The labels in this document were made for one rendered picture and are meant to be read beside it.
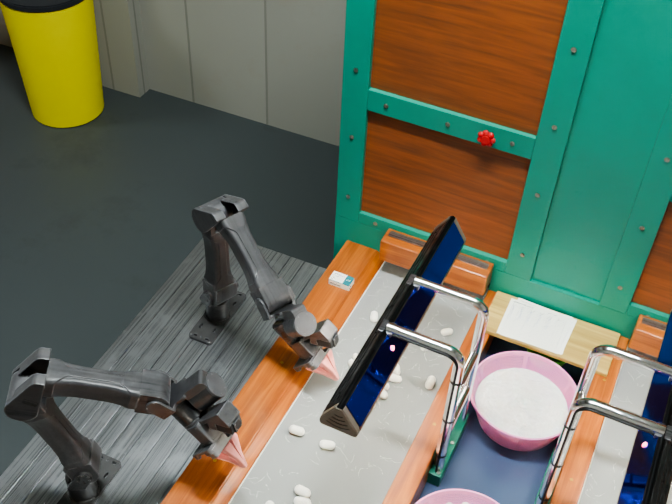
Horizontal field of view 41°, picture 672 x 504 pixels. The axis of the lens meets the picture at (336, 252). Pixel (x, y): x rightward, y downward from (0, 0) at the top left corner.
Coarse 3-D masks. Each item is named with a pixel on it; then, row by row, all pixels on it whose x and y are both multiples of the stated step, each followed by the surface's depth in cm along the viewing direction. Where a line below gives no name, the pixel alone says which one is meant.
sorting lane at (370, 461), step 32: (384, 288) 242; (352, 320) 233; (448, 320) 235; (352, 352) 225; (416, 352) 226; (320, 384) 218; (416, 384) 219; (288, 416) 210; (384, 416) 211; (416, 416) 212; (288, 448) 204; (320, 448) 204; (352, 448) 205; (384, 448) 205; (256, 480) 198; (288, 480) 198; (320, 480) 198; (352, 480) 198; (384, 480) 199
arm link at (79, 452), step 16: (16, 384) 173; (48, 400) 178; (48, 416) 177; (64, 416) 184; (48, 432) 181; (64, 432) 182; (64, 448) 185; (80, 448) 187; (96, 448) 193; (64, 464) 188; (80, 464) 188; (96, 464) 191; (96, 480) 193
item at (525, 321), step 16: (512, 304) 234; (528, 304) 234; (512, 320) 230; (528, 320) 230; (544, 320) 231; (560, 320) 231; (576, 320) 231; (512, 336) 226; (528, 336) 226; (544, 336) 227; (560, 336) 227; (560, 352) 223
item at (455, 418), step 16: (416, 288) 191; (432, 288) 190; (448, 288) 189; (464, 304) 189; (480, 304) 187; (384, 320) 183; (480, 320) 189; (400, 336) 181; (416, 336) 179; (480, 336) 193; (448, 352) 177; (480, 352) 197; (464, 368) 180; (464, 384) 191; (448, 400) 187; (464, 400) 203; (448, 416) 189; (464, 416) 213; (448, 432) 194; (448, 448) 209; (432, 464) 205; (448, 464) 209; (432, 480) 205
